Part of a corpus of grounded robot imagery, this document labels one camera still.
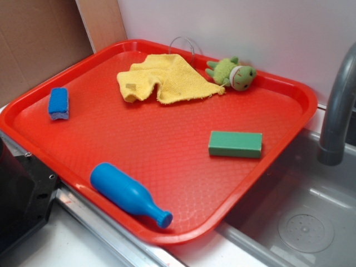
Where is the green rectangular block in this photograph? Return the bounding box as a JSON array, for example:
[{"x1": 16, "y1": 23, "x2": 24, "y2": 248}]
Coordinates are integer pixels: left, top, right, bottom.
[{"x1": 208, "y1": 131, "x2": 263, "y2": 159}]

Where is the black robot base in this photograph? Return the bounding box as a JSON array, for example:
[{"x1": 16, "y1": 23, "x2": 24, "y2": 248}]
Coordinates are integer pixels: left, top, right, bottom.
[{"x1": 1, "y1": 141, "x2": 58, "y2": 255}]

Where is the grey faucet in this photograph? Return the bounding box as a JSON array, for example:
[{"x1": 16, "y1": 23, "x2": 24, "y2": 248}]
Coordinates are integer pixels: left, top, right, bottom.
[{"x1": 318, "y1": 44, "x2": 355, "y2": 166}]

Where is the brown cardboard panel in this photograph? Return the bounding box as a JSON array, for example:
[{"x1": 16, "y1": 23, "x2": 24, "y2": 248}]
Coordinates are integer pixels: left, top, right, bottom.
[{"x1": 1, "y1": 1, "x2": 126, "y2": 106}]

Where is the grey plastic sink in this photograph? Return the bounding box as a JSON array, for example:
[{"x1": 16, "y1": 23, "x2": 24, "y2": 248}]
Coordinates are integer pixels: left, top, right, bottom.
[{"x1": 164, "y1": 128, "x2": 356, "y2": 267}]

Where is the blue sponge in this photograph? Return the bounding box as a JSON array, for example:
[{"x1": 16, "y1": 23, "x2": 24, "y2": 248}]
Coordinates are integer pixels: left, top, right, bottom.
[{"x1": 48, "y1": 87, "x2": 69, "y2": 120}]

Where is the blue plastic bottle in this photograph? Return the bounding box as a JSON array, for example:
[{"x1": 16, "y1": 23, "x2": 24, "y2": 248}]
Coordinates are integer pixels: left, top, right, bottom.
[{"x1": 90, "y1": 162, "x2": 173, "y2": 229}]

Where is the green plush frog toy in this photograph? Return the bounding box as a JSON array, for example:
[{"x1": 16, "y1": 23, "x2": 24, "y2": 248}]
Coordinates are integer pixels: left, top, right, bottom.
[{"x1": 205, "y1": 57, "x2": 257, "y2": 91}]

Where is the metal wire ring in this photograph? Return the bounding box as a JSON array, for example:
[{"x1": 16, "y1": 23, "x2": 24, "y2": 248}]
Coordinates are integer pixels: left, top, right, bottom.
[{"x1": 168, "y1": 37, "x2": 203, "y2": 70}]

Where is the red plastic tray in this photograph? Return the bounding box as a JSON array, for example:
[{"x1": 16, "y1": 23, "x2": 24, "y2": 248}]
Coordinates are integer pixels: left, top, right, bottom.
[{"x1": 1, "y1": 40, "x2": 317, "y2": 245}]

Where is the yellow cloth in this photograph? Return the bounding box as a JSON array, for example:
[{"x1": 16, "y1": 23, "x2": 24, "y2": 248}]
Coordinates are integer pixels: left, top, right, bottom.
[{"x1": 117, "y1": 54, "x2": 225, "y2": 105}]

